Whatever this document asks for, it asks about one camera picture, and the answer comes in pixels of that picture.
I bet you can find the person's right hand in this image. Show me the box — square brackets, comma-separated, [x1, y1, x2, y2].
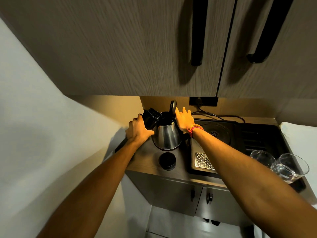
[175, 107, 204, 134]

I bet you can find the person's left hand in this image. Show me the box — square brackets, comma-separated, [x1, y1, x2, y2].
[125, 113, 155, 146]

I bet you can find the black bottle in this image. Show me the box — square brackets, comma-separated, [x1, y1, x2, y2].
[114, 108, 162, 153]

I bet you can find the stainless steel electric kettle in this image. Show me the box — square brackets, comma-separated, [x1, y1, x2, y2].
[152, 100, 190, 152]

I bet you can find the person's right forearm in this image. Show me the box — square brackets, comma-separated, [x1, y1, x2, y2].
[190, 126, 317, 238]

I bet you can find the person's left forearm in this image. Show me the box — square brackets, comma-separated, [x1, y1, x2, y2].
[37, 139, 147, 238]

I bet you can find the red orange wristband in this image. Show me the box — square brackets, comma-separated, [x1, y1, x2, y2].
[187, 124, 204, 138]

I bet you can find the round black bottle cap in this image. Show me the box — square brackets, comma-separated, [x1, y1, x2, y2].
[158, 153, 177, 171]

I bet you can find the black induction cooktop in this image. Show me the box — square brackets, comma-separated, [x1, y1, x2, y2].
[190, 118, 246, 177]

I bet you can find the perforated metal grate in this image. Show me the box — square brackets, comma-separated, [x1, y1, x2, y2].
[194, 152, 215, 171]

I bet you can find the grey lower cabinet door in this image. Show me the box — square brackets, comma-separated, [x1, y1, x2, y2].
[195, 185, 253, 227]
[125, 170, 204, 217]

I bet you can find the black ribbed tray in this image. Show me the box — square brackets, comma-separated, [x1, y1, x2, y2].
[239, 122, 307, 194]

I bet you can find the wide wooden upper cabinet door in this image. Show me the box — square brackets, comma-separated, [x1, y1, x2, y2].
[0, 0, 239, 97]

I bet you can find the clear drinking glass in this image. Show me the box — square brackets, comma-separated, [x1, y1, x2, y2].
[250, 150, 276, 169]
[270, 154, 310, 184]

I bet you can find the narrow wooden upper cabinet door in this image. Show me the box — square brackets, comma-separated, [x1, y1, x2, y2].
[217, 0, 317, 100]

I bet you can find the black wall socket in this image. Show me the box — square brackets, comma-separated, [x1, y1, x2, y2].
[189, 97, 219, 106]

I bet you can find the black power cable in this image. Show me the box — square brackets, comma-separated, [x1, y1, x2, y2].
[191, 104, 246, 123]

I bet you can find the long black cabinet handle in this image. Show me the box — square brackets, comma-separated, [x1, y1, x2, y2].
[246, 0, 296, 64]
[191, 0, 209, 67]

